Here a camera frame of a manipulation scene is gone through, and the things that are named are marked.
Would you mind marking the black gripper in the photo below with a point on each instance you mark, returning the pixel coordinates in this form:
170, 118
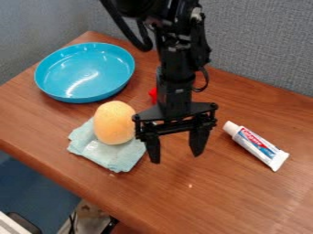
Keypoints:
175, 114

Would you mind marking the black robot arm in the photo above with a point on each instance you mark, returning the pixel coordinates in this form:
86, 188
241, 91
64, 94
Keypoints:
177, 21

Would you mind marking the white toothpaste tube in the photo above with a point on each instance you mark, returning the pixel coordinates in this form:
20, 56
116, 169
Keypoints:
264, 150

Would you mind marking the blue plastic plate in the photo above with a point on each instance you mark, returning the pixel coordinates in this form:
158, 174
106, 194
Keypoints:
86, 72

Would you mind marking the light blue folded cloth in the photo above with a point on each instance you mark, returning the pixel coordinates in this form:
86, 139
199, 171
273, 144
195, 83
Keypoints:
118, 157

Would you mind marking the orange egg-shaped sponge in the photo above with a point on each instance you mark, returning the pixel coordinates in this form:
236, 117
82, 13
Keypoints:
114, 127

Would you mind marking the red plastic block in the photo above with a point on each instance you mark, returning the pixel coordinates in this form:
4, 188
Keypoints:
153, 94

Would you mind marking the objects under table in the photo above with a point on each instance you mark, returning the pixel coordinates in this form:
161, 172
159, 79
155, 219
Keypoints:
87, 220

